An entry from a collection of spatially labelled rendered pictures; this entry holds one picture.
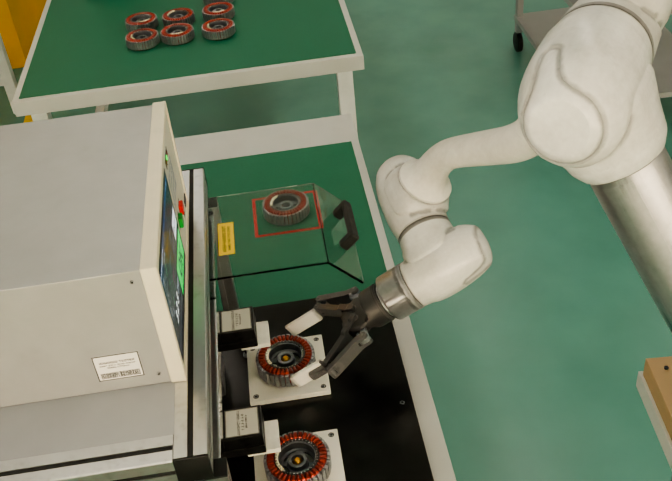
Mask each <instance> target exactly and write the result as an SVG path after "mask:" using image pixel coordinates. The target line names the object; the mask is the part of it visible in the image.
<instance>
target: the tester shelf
mask: <svg viewBox="0 0 672 481"><path fill-rule="evenodd" d="M181 171H182V175H183V180H184V184H185V188H186V193H187V197H188V202H189V208H188V317H187V381H179V382H171V381H169V382H163V383H156V384H150V385H143V386H137V387H130V388H124V389H117V390H111V391H104V392H97V393H91V394H84V395H78V396H71V397H65V398H58V399H52V400H45V401H39V402H32V403H26V404H19V405H13V406H6V407H0V481H197V480H203V479H210V478H214V473H213V426H212V379H211V332H210V285H209V237H208V190H207V188H208V186H207V181H206V177H205V172H204V168H203V167H201V168H194V169H187V170H181Z"/></svg>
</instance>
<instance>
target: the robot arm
mask: <svg viewBox="0 0 672 481"><path fill-rule="evenodd" d="M671 10H672V0H578V1H577V2H576V3H575V4H574V5H573V6H572V7H571V8H570V9H569V10H568V11H567V12H566V13H565V14H564V15H563V17H562V18H561V19H560V20H559V22H558V23H557V24H556V25H555V26H554V27H553V28H552V29H551V30H550V31H549V32H548V33H547V34H546V36H545V37H544V39H543V40H542V41H541V43H540V45H539V46H538V48H537V50H536V51H535V53H534V55H533V56H532V58H531V60H530V62H529V64H528V66H527V68H526V71H525V73H524V75H523V78H522V81H521V84H520V88H519V94H518V107H517V108H518V119H517V120H516V121H515V122H513V123H511V124H509V125H506V126H503V127H498V128H493V129H488V130H483V131H478V132H473V133H469V134H464V135H459V136H454V137H450V138H447V139H444V140H442V141H440V142H438V143H436V144H435V145H434V146H432V147H431V148H430V149H429V150H428V151H426V152H425V153H424V154H423V156H422V157H421V158H420V159H415V158H413V157H411V156H407V155H397V156H394V157H391V158H389V159H388V160H386V161H385V162H384V163H383V164H382V165H381V166H380V168H379V170H378V172H377V175H376V191H377V197H378V200H379V203H380V206H381V209H382V212H383V214H384V217H385V219H386V221H387V223H388V225H389V227H390V229H391V231H392V233H393V234H394V236H395V237H396V239H397V240H398V242H399V244H400V247H401V250H402V255H403V259H404V261H403V262H401V263H400V264H397V265H396V266H394V267H393V268H392V269H390V270H388V271H387V272H385V273H383V274H382V275H380V276H378V277H377V278H376V281H375V284H372V285H371V286H369V287H367V288H366V289H364V290H362V291H360V290H359V289H358V288H357V287H356V286H354V287H352V288H350V289H348V290H345V291H340V292H335V293H330V294H325V295H320V296H317V297H316V301H317V303H316V304H315V305H314V308H312V309H310V310H309V311H307V312H305V313H304V314H303V315H302V316H300V317H299V318H297V319H295V320H294V321H292V322H290V323H289V324H287V325H285V328H286V329H287V330H288V331H289V332H290V333H291V334H294V335H295V336H296V335H297V334H299V333H301V332H302V331H304V330H306V329H307V328H309V327H311V326H312V325H314V324H316V323H317V322H319V321H321V320H322V319H323V317H324V316H333V317H341V319H342V327H343V328H342V330H341V335H340V337H339V338H338V340H337V341H336V343H335V344H334V346H333V347H332V349H331V350H330V351H329V353H328V354H327V356H326V357H325V359H324V360H322V359H319V360H317V361H316V362H314V363H312V364H310V365H309V366H307V367H305V368H304V369H302V370H300V371H298V372H297V373H295V374H293V375H292V376H290V380H292V381H293V382H294V383H295V384H296V385H297V386H298V387H301V386H303V385H305V384H306V383H308V382H310V381H312V380H316V379H318V378H320V377H321V376H323V375H325V374H327V373H328V374H329V375H331V376H332V377H333V378H334V379H336V378H337V377H338V376H339V375H340V374H341V373H342V372H343V371H344V370H345V369H346V367H347V366H348V365H349V364H350V363H351V362H352V361H353V360H354V359H355V358H356V357H357V355H358V354H359V353H360V352H361V351H362V350H363V349H364V348H366V347H367V346H368V345H370V344H371V343H372V342H373V339H372V338H371V337H370V336H369V334H368V331H369V330H370V329H371V328H372V327H382V326H384V325H386V324H387V323H389V322H391V321H392V320H394V319H395V318H397V319H399V320H401V319H404V318H405V317H407V316H409V315H411V314H412V313H414V312H416V311H417V310H419V309H422V308H423V307H424V306H426V305H428V304H431V303H434V302H438V301H442V300H444V299H446V298H448V297H450V296H452V295H454V294H456V293H457V292H459V291H461V290H462V289H464V288H465V287H467V286H468V285H470V284H471V283H472V282H473V281H475V280H476V279H477V278H479V277H480V276H481V275H482V274H483V273H484V272H485V271H486V270H487V269H488V268H489V267H490V266H491V264H492V258H493V256H492V251H491V247H490V245H489V243H488V241H487V239H486V237H485V236H484V234H483V232H482V231H481V230H480V228H478V227H477V226H475V225H457V226H455V227H453V226H452V224H451V223H450V221H449V218H448V216H447V213H446V212H447V211H448V209H449V197H450V193H451V189H452V188H451V182H450V180H449V178H448V176H449V174H450V172H451V171H452V170H453V169H456V168H462V167H475V166H489V165H503V164H512V163H518V162H522V161H526V160H529V159H531V158H533V157H536V156H538V155H539V156H540V157H541V158H543V159H545V160H546V161H548V162H550V163H552V164H555V165H558V166H562V167H563V168H564V169H566V170H567V172H568V173H569V174H570V175H571V176H573V177H574V178H576V179H578V180H580V181H582V182H584V183H586V184H590V186H591V187H592V189H593V191H594V193H595V195H596V196H597V198H598V200H599V202H600V204H601V206H602V207H603V209H604V211H605V213H606V215H607V217H608V218H609V220H610V222H611V224H612V226H613V228H614V229H615V231H616V233H617V235H618V237H619V238H620V240H621V242H622V244H623V246H624V248H625V249H626V251H627V253H628V255H629V257H630V259H631V260H632V262H633V264H634V266H635V268H636V270H637V271H638V273H639V275H640V277H641V279H642V280H643V282H644V284H645V286H646V288H647V290H648V291H649V293H650V295H651V297H652V299H653V301H654V302H655V304H656V306H657V308H658V310H659V311H660V313H661V315H662V317H663V319H664V321H665V322H666V324H667V326H668V328H669V330H670V332H671V333H672V160H671V158H670V156H669V154H668V152H667V150H666V148H665V143H666V137H667V123H666V120H665V116H664V112H663V108H662V105H661V101H660V97H659V92H658V87H657V82H656V77H655V72H654V69H653V67H652V63H653V60H654V57H655V54H656V51H657V47H658V44H659V41H660V38H661V35H662V32H661V31H662V29H663V28H664V26H665V25H666V23H667V21H668V19H669V17H670V14H671ZM347 303H350V304H347ZM321 315H322V316H323V317H322V316H321ZM350 334H353V336H351V335H350ZM329 362H331V363H330V364H329Z"/></svg>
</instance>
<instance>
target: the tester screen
mask: <svg viewBox="0 0 672 481"><path fill-rule="evenodd" d="M172 211H173V205H172V200H171V196H170V192H169V188H168V184H167V180H166V176H165V192H164V212H163V233H162V254H161V275H160V278H161V282H162V285H163V289H164V293H165V297H166V300H167V304H168V308H169V311H170V315H171V319H172V323H173V326H174V330H175V334H176V338H177V341H178V345H179V349H180V301H181V293H182V297H183V314H182V353H181V356H182V360H183V326H184V285H183V292H182V288H181V284H180V280H179V276H178V272H177V246H178V230H179V229H178V225H177V221H176V257H175V260H174V256H173V252H172V248H171V240H172ZM176 288H177V292H178V296H179V299H180V301H179V326H178V322H177V319H176Z"/></svg>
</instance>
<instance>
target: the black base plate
mask: <svg viewBox="0 0 672 481"><path fill-rule="evenodd" d="M316 303H317V301H316V298H312V299H306V300H299V301H292V302H286V303H279V304H272V305H266V306H259V307H253V311H254V314H255V318H256V322H262V321H268V325H269V335H270V339H272V338H273V337H276V338H277V336H279V335H280V336H281V335H284V334H285V337H286V334H290V335H291V333H290V332H289V331H288V330H287V329H286V328H285V325H287V324H289V323H290V322H292V321H294V320H295V319H297V318H299V317H300V316H302V315H303V314H304V313H305V312H307V311H309V310H310V309H312V308H314V305H315V304H316ZM321 316H322V315H321ZM322 317H323V316H322ZM342 328H343V327H342V319H341V317H333V316H324V317H323V319H322V320H321V321H319V322H317V323H316V324H314V325H312V326H311V327H309V328H307V329H306V330H304V331H302V332H301V333H299V334H297V335H299V336H302V337H308V336H314V335H322V341H323V347H324V353H325V357H326V356H327V354H328V353H329V351H330V350H331V349H332V347H333V346H334V344H335V343H336V341H337V340H338V338H339V337H340V335H341V330H342ZM368 334H369V336H370V337H371V338H372V339H373V342H372V343H371V344H370V345H368V346H367V347H366V348H364V349H363V350H362V351H361V352H360V353H359V354H358V355H357V357H356V358H355V359H354V360H353V361H352V362H351V363H350V364H349V365H348V366H347V367H346V369H345V370H344V371H343V372H342V373H341V374H340V375H339V376H338V377H337V378H336V379H334V378H333V377H332V376H331V375H329V374H328V377H329V383H330V389H331V394H329V395H322V396H316V397H309V398H303V399H296V400H290V401H284V402H277V403H271V404H264V405H260V406H261V411H262V413H263V417H264V421H271V420H278V426H279V436H282V435H283V434H285V433H286V434H287V435H288V432H292V434H293V431H297V432H299V431H303V432H304V431H308V433H309V432H312V433H313V432H319V431H325V430H332V429H337V431H338V437H339V443H340V449H341V455H342V461H343V467H344V473H345V479H346V481H434V479H433V475H432V471H431V467H430V463H429V460H428V456H427V452H426V448H425V444H424V441H423V437H422V433H421V429H420V425H419V422H418V418H417V414H416V410H415V406H414V403H413V399H412V395H411V391H410V387H409V384H408V380H407V376H406V372H405V368H404V365H403V361H402V357H401V353H400V349H399V346H398V342H397V338H396V334H395V330H394V327H393V323H392V321H391V322H389V323H387V324H386V325H384V326H382V327H372V328H371V329H370V330H369V331H368ZM244 352H245V351H242V350H241V349H236V350H229V351H223V352H222V357H223V361H224V365H225V384H226V395H224V396H222V411H223V410H229V409H235V408H242V407H248V406H251V405H250V395H249V380H248V365H247V358H245V357H244V356H243V353H244ZM282 437H283V436H282ZM227 462H228V466H229V470H230V474H231V478H232V481H255V469H254V456H250V457H248V455H246V456H240V457H233V458H227Z"/></svg>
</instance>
